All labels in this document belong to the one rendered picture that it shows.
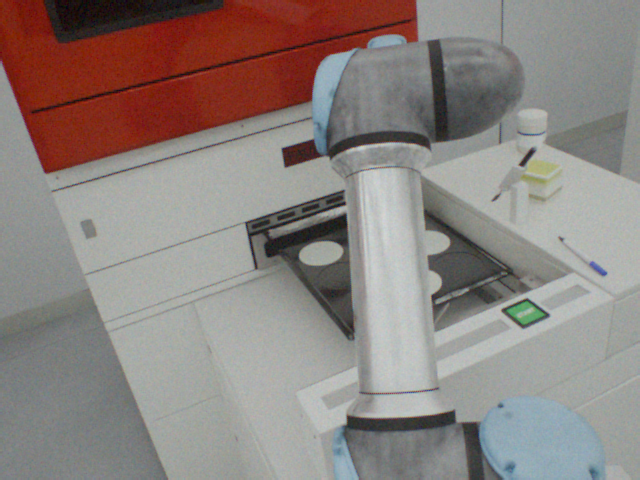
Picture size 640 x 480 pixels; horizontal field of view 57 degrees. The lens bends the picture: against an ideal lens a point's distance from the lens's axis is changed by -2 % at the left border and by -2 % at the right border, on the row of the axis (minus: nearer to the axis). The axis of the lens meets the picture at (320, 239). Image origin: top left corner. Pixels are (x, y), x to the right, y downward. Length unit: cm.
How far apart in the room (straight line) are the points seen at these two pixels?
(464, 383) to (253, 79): 69
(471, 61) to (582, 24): 329
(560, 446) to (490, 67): 39
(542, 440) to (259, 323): 80
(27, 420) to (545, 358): 205
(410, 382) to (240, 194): 81
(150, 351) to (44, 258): 157
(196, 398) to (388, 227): 105
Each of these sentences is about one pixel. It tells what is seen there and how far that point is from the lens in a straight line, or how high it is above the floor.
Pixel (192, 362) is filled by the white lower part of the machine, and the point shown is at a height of 65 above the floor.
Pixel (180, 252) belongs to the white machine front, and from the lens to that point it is 136.
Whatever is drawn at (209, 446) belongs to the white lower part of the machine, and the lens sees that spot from 172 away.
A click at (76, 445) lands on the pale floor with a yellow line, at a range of 243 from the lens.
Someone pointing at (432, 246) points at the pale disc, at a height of 90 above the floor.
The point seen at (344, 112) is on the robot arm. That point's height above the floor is 140.
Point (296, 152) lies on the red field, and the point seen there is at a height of 110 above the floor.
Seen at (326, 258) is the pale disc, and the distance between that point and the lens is 132.
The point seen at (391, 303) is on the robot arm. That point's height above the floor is 123.
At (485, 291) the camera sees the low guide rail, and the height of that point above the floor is 85.
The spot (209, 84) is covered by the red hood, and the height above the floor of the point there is 131.
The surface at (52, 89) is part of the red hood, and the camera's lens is 116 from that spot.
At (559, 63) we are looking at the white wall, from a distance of 389.
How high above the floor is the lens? 161
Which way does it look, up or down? 31 degrees down
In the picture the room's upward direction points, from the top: 9 degrees counter-clockwise
